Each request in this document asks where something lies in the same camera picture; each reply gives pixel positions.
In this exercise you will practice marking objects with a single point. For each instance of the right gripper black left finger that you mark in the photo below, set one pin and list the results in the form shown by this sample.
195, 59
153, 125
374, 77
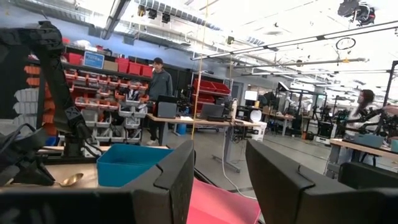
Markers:
174, 186

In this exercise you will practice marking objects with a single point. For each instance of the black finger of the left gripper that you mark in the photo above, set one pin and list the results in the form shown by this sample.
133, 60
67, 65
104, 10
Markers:
35, 174

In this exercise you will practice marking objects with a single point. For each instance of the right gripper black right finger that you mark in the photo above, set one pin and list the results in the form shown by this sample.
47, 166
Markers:
273, 186

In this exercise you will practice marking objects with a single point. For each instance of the wooden spoon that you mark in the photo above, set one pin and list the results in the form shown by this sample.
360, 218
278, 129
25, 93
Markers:
73, 179

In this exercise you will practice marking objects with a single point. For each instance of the black background robot arm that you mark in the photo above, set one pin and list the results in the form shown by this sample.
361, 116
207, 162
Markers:
367, 119

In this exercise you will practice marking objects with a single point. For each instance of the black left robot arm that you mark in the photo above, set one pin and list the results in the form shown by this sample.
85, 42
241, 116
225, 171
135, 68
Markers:
53, 77

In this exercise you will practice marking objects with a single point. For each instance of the pink plastic bin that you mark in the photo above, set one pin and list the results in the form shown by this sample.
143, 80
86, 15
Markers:
217, 205

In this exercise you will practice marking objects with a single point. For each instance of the black panel with small bins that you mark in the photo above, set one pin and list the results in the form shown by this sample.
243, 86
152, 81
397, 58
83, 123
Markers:
31, 99

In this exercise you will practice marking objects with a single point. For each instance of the blue plastic bin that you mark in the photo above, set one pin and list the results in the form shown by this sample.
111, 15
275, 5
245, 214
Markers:
124, 168

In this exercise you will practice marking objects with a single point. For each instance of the wooden top background desk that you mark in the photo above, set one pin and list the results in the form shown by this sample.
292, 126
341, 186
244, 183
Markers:
199, 121

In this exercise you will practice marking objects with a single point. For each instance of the grey box monitor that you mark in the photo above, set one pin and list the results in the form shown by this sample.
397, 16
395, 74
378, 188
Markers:
167, 109

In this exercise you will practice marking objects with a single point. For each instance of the parts bin shelving rack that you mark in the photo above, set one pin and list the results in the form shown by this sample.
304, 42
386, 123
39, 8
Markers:
105, 99

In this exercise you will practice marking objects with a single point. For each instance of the person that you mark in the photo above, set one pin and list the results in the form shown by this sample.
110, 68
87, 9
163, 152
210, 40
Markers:
160, 84
391, 109
365, 102

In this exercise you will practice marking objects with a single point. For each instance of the red bin storage rack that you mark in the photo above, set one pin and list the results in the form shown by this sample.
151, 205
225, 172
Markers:
211, 88

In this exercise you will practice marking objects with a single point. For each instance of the brown cardboard box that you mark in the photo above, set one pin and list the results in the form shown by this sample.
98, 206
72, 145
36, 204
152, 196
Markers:
110, 66

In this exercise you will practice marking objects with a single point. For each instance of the blue wall sign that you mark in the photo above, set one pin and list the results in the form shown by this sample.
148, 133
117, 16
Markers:
94, 59

